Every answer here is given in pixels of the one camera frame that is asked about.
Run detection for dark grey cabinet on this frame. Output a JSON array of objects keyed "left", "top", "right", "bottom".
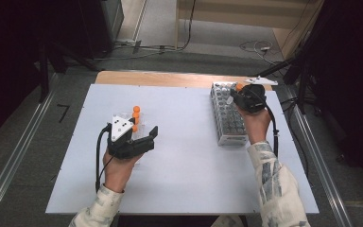
[{"left": 78, "top": 0, "right": 125, "bottom": 60}]

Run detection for metal test tube rack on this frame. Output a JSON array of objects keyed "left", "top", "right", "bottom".
[{"left": 210, "top": 81, "right": 251, "bottom": 147}]

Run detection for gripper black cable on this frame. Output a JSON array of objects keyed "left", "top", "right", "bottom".
[
  {"left": 95, "top": 123, "right": 113, "bottom": 194},
  {"left": 262, "top": 103, "right": 280, "bottom": 159}
]

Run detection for hanging black cable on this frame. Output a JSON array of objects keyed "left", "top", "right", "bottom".
[{"left": 181, "top": 0, "right": 198, "bottom": 50}]

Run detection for person's left hand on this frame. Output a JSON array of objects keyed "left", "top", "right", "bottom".
[{"left": 103, "top": 149, "right": 145, "bottom": 193}]

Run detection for black metal stand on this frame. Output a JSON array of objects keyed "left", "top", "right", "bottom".
[
  {"left": 255, "top": 31, "right": 326, "bottom": 115},
  {"left": 37, "top": 41, "right": 99, "bottom": 104}
]

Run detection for white cable with adapter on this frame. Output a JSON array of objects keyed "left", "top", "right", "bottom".
[{"left": 239, "top": 39, "right": 285, "bottom": 65}]

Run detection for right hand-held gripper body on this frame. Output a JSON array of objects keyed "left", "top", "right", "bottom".
[{"left": 235, "top": 76, "right": 279, "bottom": 114}]

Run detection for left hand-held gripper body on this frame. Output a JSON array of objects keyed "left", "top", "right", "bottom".
[{"left": 107, "top": 114, "right": 144, "bottom": 160}]

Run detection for light wooden shelf unit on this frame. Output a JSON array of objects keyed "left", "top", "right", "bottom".
[{"left": 174, "top": 0, "right": 324, "bottom": 60}]

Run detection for clear plastic tube rack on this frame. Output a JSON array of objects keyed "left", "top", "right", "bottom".
[{"left": 113, "top": 112, "right": 147, "bottom": 142}]

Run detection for person's patterned clothing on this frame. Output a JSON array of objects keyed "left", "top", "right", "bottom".
[{"left": 210, "top": 215, "right": 246, "bottom": 227}]

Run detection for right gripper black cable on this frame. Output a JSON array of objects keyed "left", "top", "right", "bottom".
[{"left": 262, "top": 103, "right": 280, "bottom": 159}]

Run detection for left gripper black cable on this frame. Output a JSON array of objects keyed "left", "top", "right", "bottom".
[{"left": 95, "top": 123, "right": 113, "bottom": 194}]

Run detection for person's right hand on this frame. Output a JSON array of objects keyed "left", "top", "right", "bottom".
[{"left": 237, "top": 105, "right": 272, "bottom": 146}]

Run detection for floor cables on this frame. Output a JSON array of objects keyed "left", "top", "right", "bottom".
[{"left": 94, "top": 39, "right": 184, "bottom": 61}]

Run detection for aluminium floor rail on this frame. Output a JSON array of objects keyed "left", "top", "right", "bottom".
[
  {"left": 0, "top": 74, "right": 61, "bottom": 226},
  {"left": 283, "top": 84, "right": 354, "bottom": 227}
]

